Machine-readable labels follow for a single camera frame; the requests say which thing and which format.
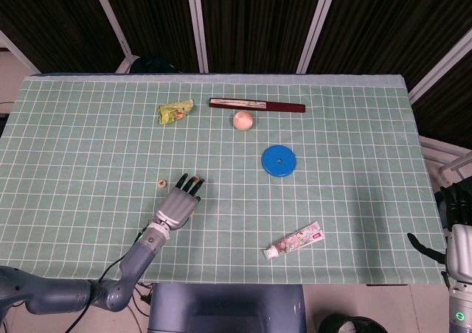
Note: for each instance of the green snack packet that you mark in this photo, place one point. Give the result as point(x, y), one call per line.
point(175, 112)

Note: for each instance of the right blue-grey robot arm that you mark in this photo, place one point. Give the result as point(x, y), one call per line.
point(461, 303)

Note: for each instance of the blue disc with hole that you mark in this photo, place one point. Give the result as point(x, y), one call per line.
point(273, 167)

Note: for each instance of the black trash bin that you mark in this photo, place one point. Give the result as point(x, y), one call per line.
point(332, 325)

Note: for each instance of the green checked tablecloth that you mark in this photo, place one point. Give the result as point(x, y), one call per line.
point(332, 200)

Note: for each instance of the peach coloured ball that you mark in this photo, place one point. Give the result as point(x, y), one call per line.
point(243, 121)

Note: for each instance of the floral hand cream tube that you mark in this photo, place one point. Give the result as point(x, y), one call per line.
point(298, 239)

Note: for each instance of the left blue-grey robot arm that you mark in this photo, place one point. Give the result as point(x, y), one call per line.
point(136, 259)

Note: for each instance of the blue-grey robot torso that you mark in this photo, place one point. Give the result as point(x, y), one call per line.
point(221, 303)

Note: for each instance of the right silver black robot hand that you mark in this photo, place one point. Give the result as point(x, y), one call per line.
point(461, 252)

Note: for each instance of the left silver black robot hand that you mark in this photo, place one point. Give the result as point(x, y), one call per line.
point(177, 207)

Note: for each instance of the black object behind table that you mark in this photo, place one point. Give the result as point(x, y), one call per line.
point(151, 66)

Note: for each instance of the dark red folded fan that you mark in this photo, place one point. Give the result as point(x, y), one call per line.
point(280, 107)

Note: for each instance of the white partition frame post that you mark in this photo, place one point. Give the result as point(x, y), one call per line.
point(442, 64)
point(109, 16)
point(320, 16)
point(195, 16)
point(18, 57)

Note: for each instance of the white metal rack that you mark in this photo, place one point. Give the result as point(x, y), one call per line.
point(431, 147)

